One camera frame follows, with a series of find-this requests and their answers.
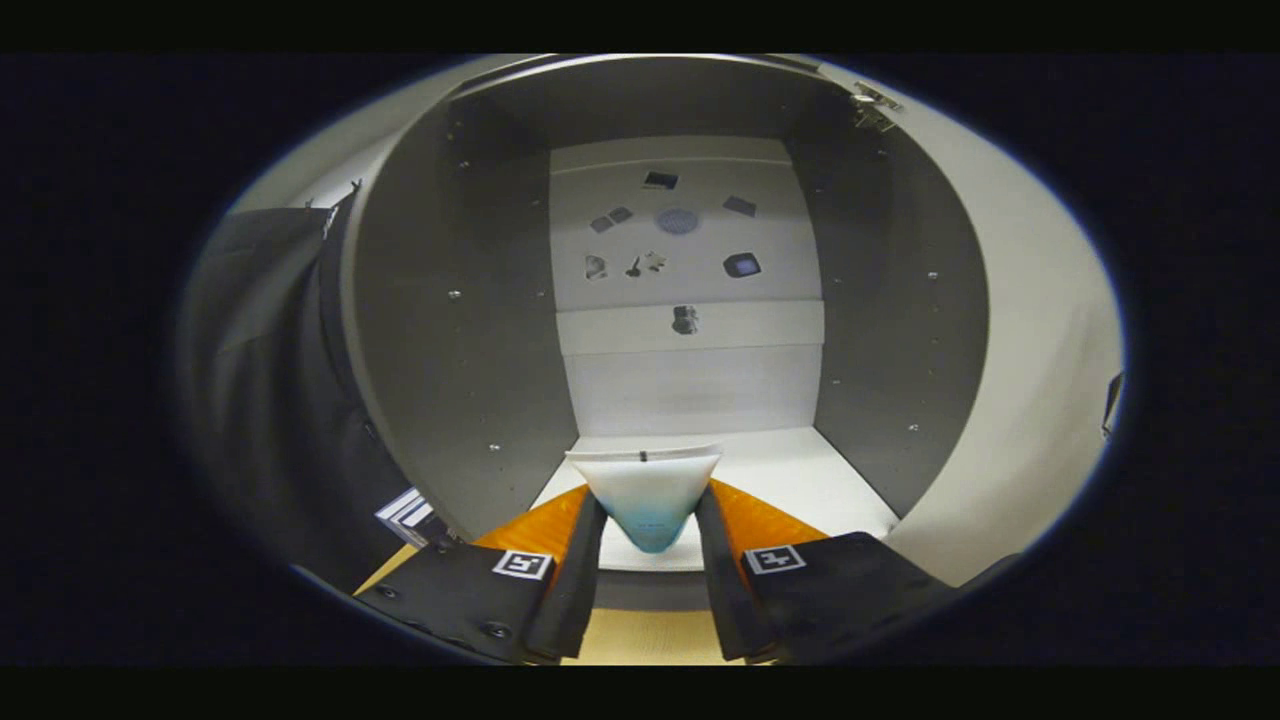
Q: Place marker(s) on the grey cabinet body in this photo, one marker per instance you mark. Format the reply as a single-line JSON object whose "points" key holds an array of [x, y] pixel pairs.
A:
{"points": [[480, 350]]}

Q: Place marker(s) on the black backdrop cloth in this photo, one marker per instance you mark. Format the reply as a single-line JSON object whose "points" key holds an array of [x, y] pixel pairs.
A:
{"points": [[270, 400]]}

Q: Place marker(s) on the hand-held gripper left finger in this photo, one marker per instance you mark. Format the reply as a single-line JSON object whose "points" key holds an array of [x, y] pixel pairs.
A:
{"points": [[580, 590]]}

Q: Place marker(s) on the white and teal cup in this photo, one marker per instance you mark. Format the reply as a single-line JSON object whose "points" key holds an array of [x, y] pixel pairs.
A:
{"points": [[648, 490]]}

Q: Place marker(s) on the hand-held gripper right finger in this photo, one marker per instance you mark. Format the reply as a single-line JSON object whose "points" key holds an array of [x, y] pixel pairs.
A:
{"points": [[725, 590]]}

